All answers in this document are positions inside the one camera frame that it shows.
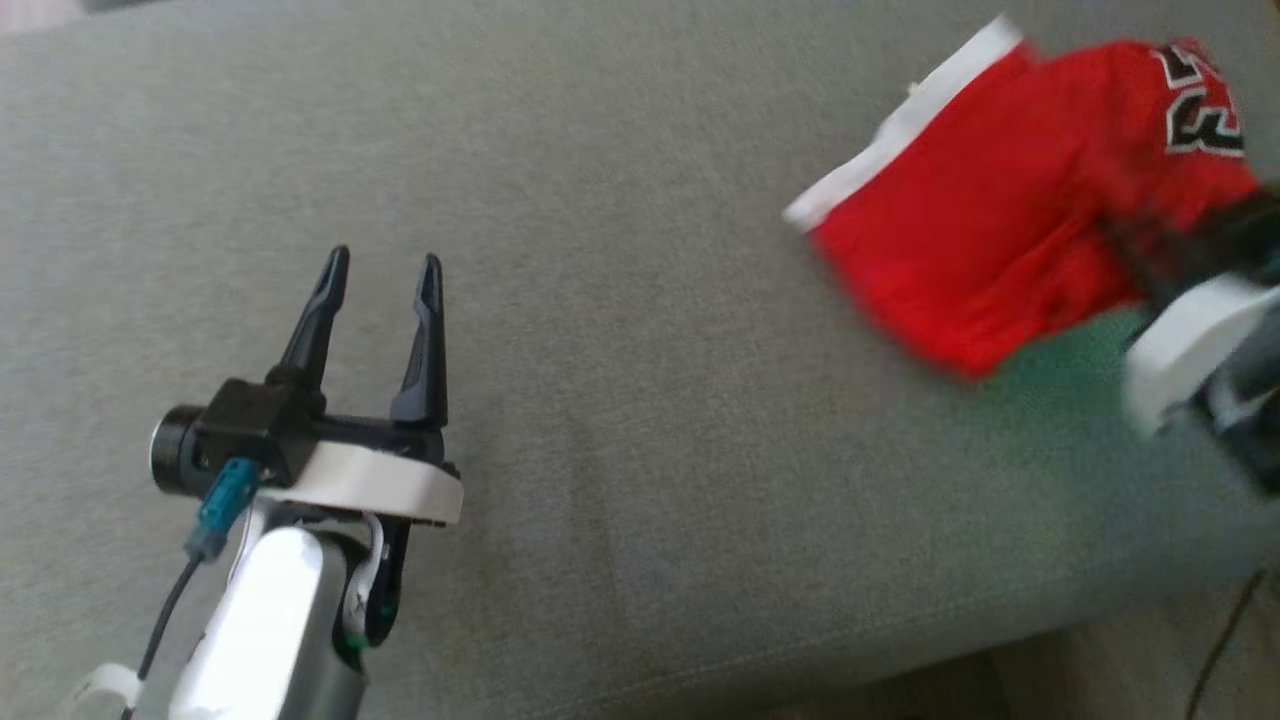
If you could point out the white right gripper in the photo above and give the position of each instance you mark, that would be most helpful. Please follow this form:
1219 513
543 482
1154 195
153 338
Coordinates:
1190 340

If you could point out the large grey sofa seat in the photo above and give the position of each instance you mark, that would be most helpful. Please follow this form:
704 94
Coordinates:
620 450

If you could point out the red shorts with white stripe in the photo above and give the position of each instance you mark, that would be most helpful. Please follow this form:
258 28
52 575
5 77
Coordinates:
950 230

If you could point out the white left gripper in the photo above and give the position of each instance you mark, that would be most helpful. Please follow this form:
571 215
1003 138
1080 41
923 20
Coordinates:
380 475

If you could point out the red basketball jersey white trim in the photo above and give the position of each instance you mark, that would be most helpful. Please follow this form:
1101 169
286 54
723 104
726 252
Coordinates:
1200 175

